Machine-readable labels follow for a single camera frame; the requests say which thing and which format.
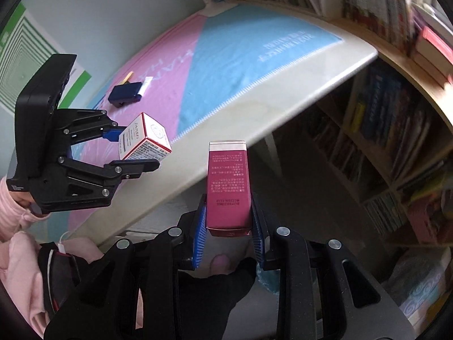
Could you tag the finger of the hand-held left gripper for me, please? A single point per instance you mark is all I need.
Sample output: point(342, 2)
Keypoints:
point(134, 167)
point(111, 134)

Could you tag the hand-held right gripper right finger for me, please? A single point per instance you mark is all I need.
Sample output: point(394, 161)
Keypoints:
point(258, 244)

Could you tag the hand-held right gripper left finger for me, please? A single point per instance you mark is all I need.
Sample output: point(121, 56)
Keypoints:
point(200, 233)

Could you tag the small white and red box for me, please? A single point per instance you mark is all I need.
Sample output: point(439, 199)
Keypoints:
point(141, 138)

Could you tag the dark red box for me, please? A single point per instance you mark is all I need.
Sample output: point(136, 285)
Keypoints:
point(228, 191)

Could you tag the person's left forearm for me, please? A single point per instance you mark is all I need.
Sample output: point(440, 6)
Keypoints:
point(9, 209)

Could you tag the person's left hand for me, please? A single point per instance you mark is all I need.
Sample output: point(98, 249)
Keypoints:
point(23, 198)

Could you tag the navy blue case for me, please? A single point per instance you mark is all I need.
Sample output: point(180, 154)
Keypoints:
point(124, 92)

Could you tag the white tube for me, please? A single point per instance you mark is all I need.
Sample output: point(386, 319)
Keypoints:
point(145, 85)

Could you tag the yellow oval sponge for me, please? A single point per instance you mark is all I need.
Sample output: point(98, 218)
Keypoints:
point(128, 77)

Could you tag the black waist pouch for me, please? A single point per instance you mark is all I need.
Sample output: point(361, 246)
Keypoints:
point(60, 272)

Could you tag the pink and blue printed towel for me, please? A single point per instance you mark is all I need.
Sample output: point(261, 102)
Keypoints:
point(230, 60)

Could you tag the person's pink clothing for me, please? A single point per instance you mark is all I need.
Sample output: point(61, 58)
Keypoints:
point(21, 272)

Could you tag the pale blue patterned package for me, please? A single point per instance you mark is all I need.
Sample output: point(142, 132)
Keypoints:
point(421, 290)

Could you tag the light wooden bookshelf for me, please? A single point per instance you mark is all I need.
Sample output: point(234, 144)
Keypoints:
point(357, 39)

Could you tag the stack of red books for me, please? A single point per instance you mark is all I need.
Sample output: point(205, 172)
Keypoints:
point(433, 42)

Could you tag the row of upright magazines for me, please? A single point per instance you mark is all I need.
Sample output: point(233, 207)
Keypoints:
point(378, 3)

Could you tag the green striped wall poster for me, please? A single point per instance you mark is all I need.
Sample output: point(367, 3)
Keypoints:
point(32, 53)

